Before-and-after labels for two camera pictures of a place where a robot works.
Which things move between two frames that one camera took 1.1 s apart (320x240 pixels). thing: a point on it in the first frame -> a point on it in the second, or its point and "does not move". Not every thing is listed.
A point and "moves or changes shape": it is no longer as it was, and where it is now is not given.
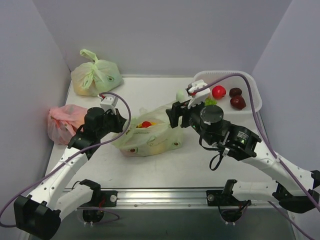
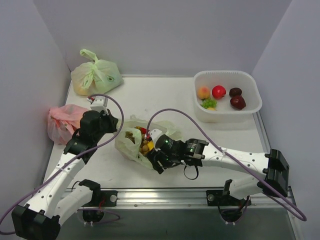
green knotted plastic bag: [92, 78] does not move
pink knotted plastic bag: [64, 121] does not move
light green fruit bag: [149, 133] moves or changes shape
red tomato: [146, 124] -> [143, 130]
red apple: [219, 92] does not move
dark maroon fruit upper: [235, 91] does not move
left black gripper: [117, 120] does not move
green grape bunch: [209, 101] does not move
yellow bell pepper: [139, 125] -> [151, 145]
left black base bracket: [105, 198] does not move
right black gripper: [181, 115] -> [155, 158]
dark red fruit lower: [238, 102] does not move
